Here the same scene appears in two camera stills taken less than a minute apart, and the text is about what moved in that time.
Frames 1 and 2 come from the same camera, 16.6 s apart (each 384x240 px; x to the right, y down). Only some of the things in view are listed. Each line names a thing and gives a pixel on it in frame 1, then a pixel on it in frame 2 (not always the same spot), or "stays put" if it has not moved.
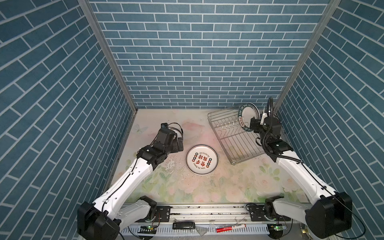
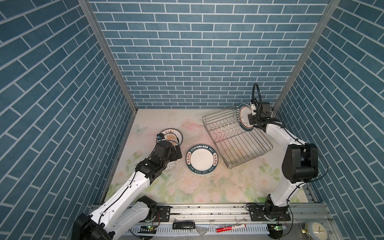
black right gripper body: [255, 124] to [252, 118]
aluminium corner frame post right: [329, 10] stays put
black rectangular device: [182, 225] stays put
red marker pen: [230, 228] stays put
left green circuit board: [147, 229] stays put
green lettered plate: [246, 111] to [202, 159]
